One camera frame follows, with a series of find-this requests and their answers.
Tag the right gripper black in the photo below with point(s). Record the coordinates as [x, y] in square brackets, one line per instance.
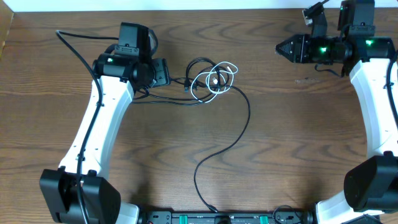
[298, 55]

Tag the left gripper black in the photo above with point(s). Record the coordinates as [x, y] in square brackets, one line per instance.
[163, 76]

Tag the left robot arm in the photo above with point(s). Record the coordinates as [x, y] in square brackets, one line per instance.
[79, 190]

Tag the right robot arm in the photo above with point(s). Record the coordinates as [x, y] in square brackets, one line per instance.
[370, 62]

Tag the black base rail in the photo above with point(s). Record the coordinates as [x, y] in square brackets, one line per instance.
[283, 216]

